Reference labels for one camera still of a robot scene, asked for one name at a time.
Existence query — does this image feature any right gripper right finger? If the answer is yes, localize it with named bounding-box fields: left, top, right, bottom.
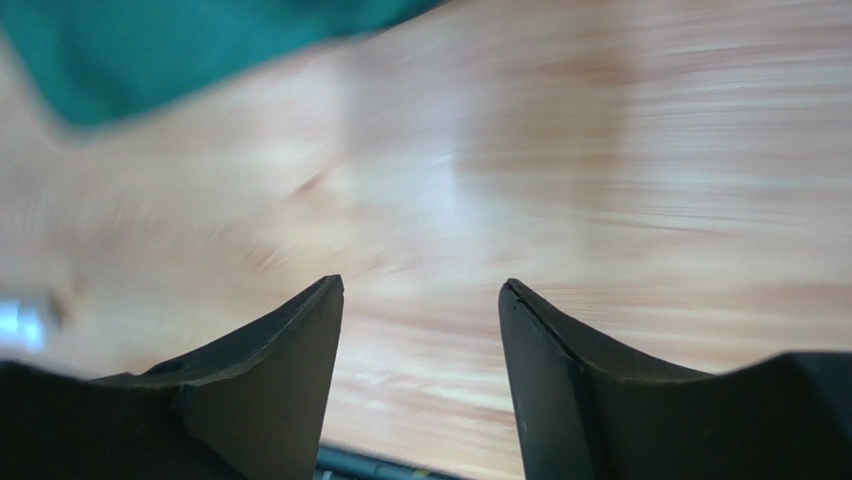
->
left=498, top=279, right=851, bottom=479

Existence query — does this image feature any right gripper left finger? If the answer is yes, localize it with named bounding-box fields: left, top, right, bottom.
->
left=1, top=275, right=344, bottom=479

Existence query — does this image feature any dark green cloth napkin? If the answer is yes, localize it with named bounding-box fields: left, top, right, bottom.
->
left=1, top=0, right=432, bottom=127

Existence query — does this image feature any aluminium frame rail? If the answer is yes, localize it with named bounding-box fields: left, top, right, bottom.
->
left=313, top=445, right=463, bottom=480

